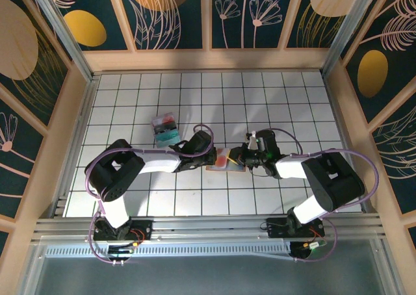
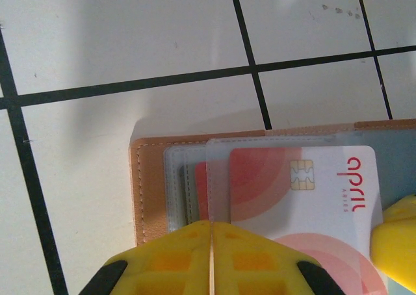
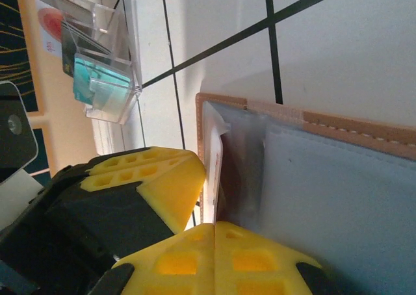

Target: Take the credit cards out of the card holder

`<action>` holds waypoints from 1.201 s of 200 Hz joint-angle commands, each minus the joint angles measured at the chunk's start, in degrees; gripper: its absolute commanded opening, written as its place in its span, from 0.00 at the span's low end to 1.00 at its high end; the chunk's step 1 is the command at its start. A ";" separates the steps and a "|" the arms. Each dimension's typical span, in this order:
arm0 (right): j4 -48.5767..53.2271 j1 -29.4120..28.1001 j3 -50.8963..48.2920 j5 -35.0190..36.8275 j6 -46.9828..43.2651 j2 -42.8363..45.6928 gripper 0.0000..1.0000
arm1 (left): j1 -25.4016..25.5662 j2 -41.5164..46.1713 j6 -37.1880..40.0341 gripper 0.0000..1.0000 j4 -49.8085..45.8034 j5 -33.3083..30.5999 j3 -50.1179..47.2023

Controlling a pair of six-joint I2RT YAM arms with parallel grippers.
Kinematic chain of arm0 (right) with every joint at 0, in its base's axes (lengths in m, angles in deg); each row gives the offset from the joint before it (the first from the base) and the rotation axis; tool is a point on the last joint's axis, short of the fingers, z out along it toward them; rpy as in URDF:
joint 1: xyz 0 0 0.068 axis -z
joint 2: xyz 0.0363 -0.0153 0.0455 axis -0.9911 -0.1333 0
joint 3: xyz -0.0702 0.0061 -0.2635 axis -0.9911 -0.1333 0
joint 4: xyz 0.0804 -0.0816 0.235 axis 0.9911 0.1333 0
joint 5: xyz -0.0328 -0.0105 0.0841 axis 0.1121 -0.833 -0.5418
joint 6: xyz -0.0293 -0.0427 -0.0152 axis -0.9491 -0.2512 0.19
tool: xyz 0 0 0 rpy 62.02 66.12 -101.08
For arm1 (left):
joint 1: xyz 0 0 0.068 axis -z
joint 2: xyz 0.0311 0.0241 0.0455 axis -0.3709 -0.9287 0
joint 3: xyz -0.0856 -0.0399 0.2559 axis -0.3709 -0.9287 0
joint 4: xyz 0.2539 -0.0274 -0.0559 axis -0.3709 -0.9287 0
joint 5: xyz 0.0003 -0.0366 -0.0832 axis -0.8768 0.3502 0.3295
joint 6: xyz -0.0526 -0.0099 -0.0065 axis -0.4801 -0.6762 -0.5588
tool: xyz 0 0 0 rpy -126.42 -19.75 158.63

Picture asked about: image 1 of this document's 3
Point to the red orange patterned card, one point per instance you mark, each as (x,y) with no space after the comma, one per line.
(167,118)
(221,158)

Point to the tan leather card holder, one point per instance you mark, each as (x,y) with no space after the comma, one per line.
(214,167)

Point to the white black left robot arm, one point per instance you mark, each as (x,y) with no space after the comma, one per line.
(156,161)

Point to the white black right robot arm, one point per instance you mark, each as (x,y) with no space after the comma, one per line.
(325,174)

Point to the teal VIP card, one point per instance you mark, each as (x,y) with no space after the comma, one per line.
(167,139)

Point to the black VIP card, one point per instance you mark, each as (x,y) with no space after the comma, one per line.
(165,126)

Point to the teal small box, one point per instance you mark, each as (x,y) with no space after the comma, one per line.
(165,129)

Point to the aluminium cross rail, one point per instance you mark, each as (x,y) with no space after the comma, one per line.
(211,225)

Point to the aluminium side rail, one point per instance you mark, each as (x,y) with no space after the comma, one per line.
(345,145)
(75,145)

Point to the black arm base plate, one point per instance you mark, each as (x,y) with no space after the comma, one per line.
(144,226)
(276,230)

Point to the aluminium corner post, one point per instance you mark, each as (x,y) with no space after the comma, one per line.
(63,32)
(341,35)

